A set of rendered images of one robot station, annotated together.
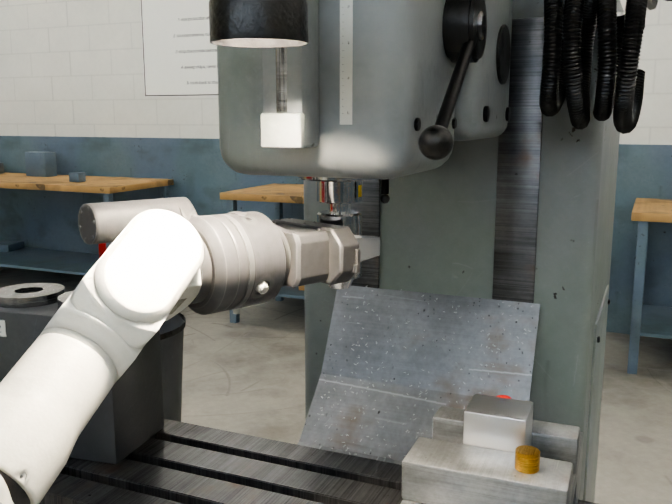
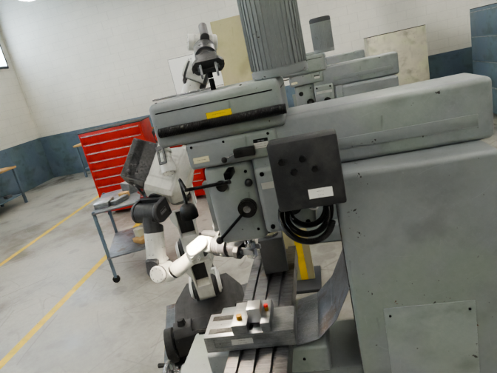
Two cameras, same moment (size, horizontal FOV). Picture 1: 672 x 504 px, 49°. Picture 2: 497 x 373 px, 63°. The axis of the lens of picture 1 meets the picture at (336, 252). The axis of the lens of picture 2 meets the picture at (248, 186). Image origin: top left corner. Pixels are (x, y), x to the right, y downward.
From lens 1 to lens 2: 1.71 m
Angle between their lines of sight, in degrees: 76
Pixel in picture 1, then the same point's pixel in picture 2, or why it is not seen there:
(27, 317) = not seen: hidden behind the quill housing
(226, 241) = (212, 244)
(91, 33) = not seen: outside the picture
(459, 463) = (238, 310)
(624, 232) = not seen: outside the picture
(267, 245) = (220, 246)
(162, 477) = (263, 282)
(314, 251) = (230, 250)
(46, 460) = (176, 271)
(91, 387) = (185, 263)
